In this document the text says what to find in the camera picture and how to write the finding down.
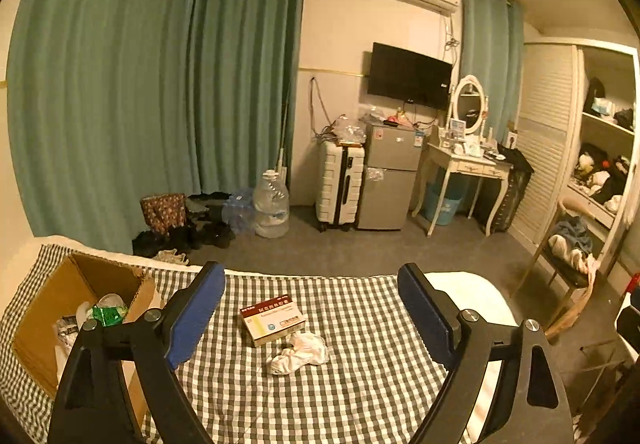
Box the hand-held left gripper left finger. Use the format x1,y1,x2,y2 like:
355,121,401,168
47,261,227,444

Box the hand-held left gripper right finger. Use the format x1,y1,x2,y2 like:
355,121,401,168
397,263,574,444

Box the tan medicine box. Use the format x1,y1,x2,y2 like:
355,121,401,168
239,294,307,349

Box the green plastic wrapper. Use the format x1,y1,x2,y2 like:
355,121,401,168
91,305,130,328

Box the printed plastic packet red label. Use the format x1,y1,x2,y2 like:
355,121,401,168
54,317,82,351

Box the brown cardboard box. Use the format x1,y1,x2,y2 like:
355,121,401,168
11,251,164,430

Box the white cloth on floor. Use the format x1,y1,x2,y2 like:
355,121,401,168
152,248,192,266

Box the pile of dark shoes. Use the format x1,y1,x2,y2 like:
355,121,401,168
132,191,236,255

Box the wooden chair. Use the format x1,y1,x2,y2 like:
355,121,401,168
515,197,604,340

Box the clothes on chair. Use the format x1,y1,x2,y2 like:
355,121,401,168
547,217,599,275

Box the brown patterned bag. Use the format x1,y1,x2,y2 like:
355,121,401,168
140,193,187,235

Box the crumpled white cloth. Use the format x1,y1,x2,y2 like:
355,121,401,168
266,331,330,376

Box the pack of water bottles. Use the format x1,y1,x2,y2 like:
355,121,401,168
222,189,261,233

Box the blue waste bin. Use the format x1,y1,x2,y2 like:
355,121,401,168
422,181,464,225

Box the large clear water jug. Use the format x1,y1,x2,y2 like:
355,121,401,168
252,170,291,239

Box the silver small fridge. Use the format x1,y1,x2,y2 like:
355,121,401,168
356,121,426,231

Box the black bag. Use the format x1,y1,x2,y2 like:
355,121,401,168
482,147,535,234

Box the white ribbed suitcase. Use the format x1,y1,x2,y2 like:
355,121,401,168
316,139,366,233

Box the white dressing table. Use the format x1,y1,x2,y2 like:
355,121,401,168
411,141,514,238

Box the open white wardrobe shelves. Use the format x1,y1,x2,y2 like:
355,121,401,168
565,42,640,271

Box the white pole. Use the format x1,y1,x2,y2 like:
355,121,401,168
276,99,292,180

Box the white slatted wardrobe door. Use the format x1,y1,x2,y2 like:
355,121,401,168
510,44,584,245

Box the clear plastic bags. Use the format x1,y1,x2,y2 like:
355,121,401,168
332,114,369,145

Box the white oval vanity mirror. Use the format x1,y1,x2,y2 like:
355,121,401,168
446,74,489,135

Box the green eyelet curtain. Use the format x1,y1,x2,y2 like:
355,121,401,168
460,0,525,135

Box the grey wall cable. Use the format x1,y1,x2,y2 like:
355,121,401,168
309,77,326,140

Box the black wall television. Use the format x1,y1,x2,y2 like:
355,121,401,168
367,43,454,110

